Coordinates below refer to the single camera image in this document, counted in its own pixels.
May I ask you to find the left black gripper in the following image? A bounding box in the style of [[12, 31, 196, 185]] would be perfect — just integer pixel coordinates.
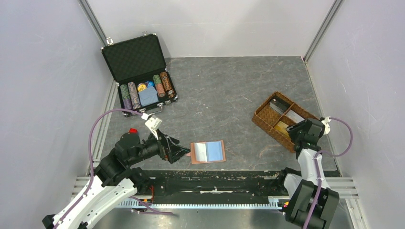
[[128, 128, 191, 165]]

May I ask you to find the brown leather card holder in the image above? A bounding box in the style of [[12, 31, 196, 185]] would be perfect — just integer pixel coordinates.
[[186, 140, 226, 165]]

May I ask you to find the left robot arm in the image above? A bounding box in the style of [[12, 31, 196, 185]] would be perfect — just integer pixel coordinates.
[[42, 131, 191, 229]]

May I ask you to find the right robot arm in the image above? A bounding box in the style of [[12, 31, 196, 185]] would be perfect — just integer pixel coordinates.
[[276, 117, 340, 229]]

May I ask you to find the white card in basket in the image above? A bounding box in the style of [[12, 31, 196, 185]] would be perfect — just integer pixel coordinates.
[[286, 110, 305, 124]]

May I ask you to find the dark card in basket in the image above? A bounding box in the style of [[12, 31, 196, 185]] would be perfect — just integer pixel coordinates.
[[269, 97, 291, 115]]

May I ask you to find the blue playing card deck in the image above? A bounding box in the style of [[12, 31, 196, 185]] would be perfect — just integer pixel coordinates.
[[139, 87, 159, 106]]

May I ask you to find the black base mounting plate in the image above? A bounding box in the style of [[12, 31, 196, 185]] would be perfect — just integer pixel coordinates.
[[135, 170, 289, 205]]

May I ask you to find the brown wicker divided basket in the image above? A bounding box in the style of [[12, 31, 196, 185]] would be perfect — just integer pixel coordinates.
[[252, 91, 319, 153]]

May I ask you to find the brown orange chip stack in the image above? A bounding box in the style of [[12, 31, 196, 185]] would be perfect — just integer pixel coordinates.
[[160, 72, 175, 98]]

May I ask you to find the green purple chip stack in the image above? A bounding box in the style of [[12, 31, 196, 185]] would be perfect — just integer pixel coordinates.
[[119, 84, 132, 110]]

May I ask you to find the grey purple chip stack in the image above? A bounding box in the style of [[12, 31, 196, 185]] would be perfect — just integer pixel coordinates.
[[128, 82, 140, 109]]

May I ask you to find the green red chip stack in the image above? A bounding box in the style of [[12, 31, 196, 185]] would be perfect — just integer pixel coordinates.
[[153, 74, 166, 97]]

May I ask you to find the black poker chip case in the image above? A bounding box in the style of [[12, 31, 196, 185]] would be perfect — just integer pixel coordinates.
[[101, 33, 179, 112]]

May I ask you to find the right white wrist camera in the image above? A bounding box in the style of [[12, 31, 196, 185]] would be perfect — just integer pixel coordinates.
[[320, 116, 331, 135]]

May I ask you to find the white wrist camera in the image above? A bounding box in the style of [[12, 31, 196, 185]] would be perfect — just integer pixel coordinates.
[[141, 113, 162, 140], [320, 116, 331, 135]]

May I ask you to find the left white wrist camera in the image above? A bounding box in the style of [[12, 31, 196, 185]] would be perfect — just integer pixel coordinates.
[[141, 113, 162, 140]]

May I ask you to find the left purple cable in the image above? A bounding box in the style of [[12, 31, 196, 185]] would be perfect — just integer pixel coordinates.
[[52, 108, 175, 229]]

